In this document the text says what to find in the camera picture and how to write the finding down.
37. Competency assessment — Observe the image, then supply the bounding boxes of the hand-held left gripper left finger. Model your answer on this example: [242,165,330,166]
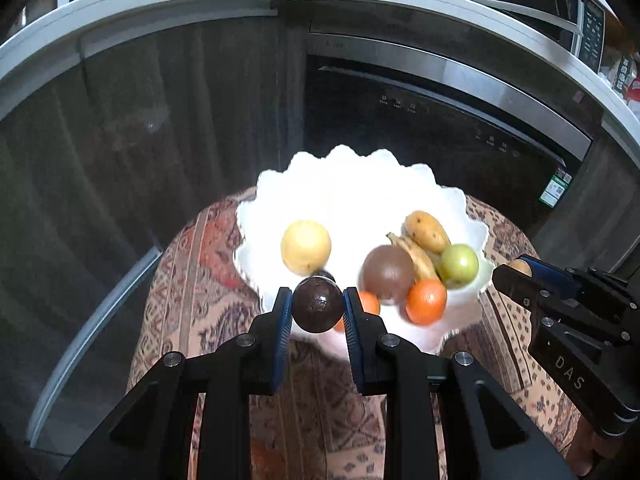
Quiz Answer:
[60,286,293,480]

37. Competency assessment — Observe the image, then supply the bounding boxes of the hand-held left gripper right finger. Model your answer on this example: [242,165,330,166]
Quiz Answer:
[342,286,578,480]

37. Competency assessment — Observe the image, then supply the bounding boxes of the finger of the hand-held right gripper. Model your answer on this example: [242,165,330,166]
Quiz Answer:
[517,255,583,302]
[492,264,558,318]

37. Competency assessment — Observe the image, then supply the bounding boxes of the orange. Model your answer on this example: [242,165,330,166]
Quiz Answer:
[334,290,382,333]
[405,279,448,326]

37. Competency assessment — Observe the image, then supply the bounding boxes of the dark purple passion fruit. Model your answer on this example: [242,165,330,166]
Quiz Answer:
[292,276,344,334]

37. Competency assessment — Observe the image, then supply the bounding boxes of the green round fruit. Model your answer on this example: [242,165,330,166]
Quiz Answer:
[438,243,480,289]

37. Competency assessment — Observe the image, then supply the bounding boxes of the large yellow lemon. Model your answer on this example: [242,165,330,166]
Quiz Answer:
[280,220,332,276]

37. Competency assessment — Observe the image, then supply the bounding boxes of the yellow mango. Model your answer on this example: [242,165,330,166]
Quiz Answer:
[404,211,452,255]

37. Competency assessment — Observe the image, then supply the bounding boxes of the white scalloped bowl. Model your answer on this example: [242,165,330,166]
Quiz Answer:
[235,144,491,361]

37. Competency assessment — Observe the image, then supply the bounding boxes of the brown kiwi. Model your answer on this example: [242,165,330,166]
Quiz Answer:
[361,245,416,306]

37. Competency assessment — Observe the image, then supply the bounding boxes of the green white sticker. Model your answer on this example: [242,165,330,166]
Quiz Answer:
[542,169,573,207]

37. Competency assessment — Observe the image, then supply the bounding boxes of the small yellow banana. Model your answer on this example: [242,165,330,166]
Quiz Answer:
[386,231,441,283]

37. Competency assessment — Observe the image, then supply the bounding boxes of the patterned woven cloth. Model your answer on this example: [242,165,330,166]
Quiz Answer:
[127,187,601,480]

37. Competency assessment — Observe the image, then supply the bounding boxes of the black oven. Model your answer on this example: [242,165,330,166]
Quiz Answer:
[302,22,596,256]

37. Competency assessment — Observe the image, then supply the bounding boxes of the grey cabinet baseboard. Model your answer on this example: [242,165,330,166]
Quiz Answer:
[25,247,163,448]

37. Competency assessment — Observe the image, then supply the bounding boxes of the printed food packets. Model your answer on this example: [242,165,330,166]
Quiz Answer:
[600,42,640,108]

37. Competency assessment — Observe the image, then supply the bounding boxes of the grey countertop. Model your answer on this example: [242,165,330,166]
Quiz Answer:
[0,0,640,161]

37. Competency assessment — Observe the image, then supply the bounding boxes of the dark pot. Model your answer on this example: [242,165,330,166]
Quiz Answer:
[24,0,62,23]

